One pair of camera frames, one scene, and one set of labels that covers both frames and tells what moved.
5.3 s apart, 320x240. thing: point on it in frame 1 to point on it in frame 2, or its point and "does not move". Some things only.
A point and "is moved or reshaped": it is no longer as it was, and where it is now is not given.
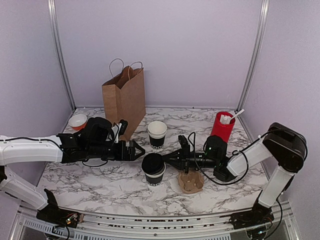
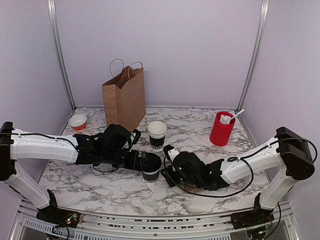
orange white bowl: x=78 y=122 does not move
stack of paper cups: x=157 y=130 does not move
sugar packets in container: x=225 y=119 does not move
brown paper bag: x=124 y=98 does not move
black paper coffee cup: x=155 y=180 is moved or reshaped
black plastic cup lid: x=152 y=163 is moved or reshaped
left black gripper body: x=117 y=155 to x=128 y=163
